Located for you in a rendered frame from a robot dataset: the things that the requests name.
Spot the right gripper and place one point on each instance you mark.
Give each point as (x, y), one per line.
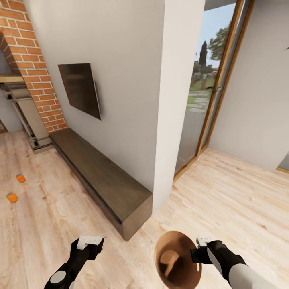
(198, 256)

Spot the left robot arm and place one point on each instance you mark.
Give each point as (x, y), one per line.
(83, 249)

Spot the can of soda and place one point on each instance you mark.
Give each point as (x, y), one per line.
(21, 178)
(12, 197)

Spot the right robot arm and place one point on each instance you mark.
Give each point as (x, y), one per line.
(231, 267)

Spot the wood fireplace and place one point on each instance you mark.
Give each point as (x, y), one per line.
(37, 135)

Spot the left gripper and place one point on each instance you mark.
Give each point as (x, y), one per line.
(88, 253)

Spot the trash can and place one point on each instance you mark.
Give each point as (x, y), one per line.
(173, 261)

